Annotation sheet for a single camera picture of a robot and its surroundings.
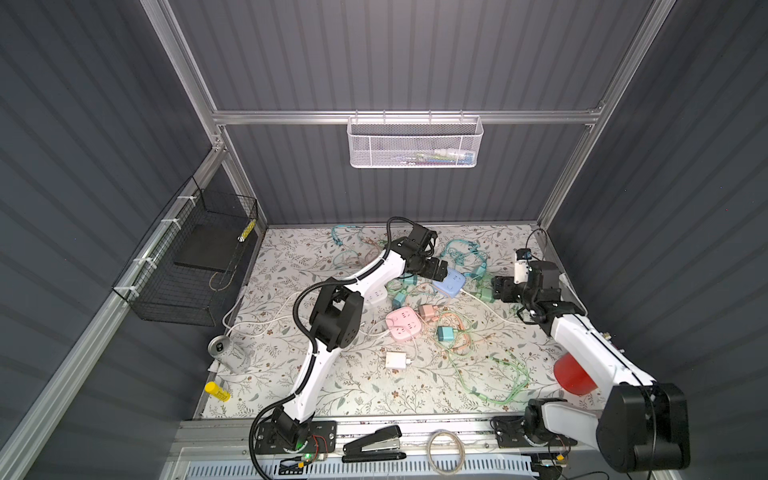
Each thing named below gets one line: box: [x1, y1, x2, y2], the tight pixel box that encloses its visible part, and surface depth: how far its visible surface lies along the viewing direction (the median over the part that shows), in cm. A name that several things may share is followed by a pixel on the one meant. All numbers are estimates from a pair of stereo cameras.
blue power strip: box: [432, 267, 466, 298], surface depth 101 cm
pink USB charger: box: [418, 304, 435, 322], surface depth 96 cm
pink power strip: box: [386, 306, 422, 341], surface depth 93 cm
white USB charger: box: [385, 352, 407, 369], surface depth 86 cm
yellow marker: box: [204, 381, 231, 402], surface depth 77 cm
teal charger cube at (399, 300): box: [392, 292, 407, 309], surface depth 98 cm
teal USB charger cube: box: [438, 326, 454, 341], surface depth 91 cm
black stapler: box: [342, 425, 407, 463], surface depth 72 cm
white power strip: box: [364, 283, 388, 304], surface depth 98 cm
